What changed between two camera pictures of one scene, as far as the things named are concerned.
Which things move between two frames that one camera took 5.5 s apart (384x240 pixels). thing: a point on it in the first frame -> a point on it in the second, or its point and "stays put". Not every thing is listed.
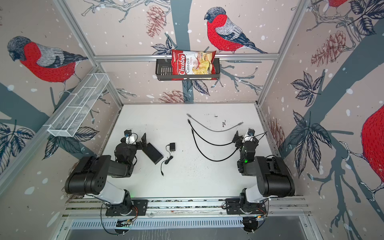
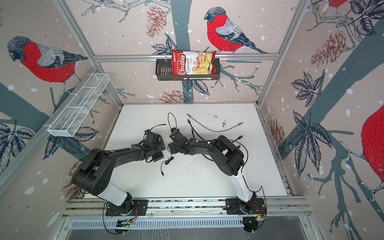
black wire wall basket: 163,70 stays put
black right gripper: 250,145 -> 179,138
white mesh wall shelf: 68,122 stays put
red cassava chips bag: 190,62 stays put
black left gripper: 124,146 -> 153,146
